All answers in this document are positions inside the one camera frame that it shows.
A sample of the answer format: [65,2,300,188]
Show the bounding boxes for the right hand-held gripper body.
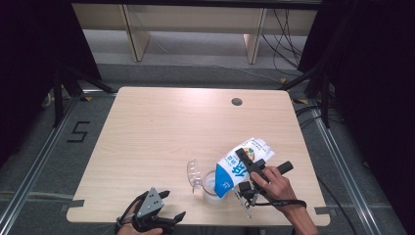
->
[234,158,295,219]

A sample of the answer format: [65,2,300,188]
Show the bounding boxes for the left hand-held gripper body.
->
[131,187,166,234]

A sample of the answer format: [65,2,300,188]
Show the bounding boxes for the white and blue milk pouch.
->
[212,136,276,200]

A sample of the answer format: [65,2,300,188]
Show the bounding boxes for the clear glass mug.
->
[186,158,226,206]

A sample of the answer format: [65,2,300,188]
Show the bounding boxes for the person's right hand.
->
[250,166,297,213]

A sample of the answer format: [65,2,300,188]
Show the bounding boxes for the person's left hand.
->
[115,201,164,235]

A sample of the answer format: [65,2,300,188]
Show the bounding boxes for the black metal stand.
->
[277,63,331,129]
[52,65,117,128]

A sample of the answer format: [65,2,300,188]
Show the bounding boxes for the beige wooden desk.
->
[71,3,319,65]

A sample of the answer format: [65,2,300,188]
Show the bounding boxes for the black curtain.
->
[0,0,103,168]
[298,0,415,230]

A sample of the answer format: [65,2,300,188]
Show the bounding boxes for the black left wrist strap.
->
[115,190,150,231]

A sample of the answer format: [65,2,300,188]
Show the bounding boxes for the black wrist strap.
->
[244,198,308,211]
[115,190,150,231]

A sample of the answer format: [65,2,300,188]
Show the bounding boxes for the black right wrist strap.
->
[244,198,308,211]

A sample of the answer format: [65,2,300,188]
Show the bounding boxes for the black floor cables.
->
[295,104,344,129]

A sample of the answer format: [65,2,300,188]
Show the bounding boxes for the thin white floor cable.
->
[151,33,286,83]

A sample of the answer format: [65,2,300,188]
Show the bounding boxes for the long black cable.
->
[317,177,360,235]

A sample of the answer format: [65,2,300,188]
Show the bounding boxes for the aluminium floor rail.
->
[0,96,81,230]
[311,100,384,235]

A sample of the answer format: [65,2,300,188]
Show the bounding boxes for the bundle of hanging black cables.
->
[260,8,305,71]

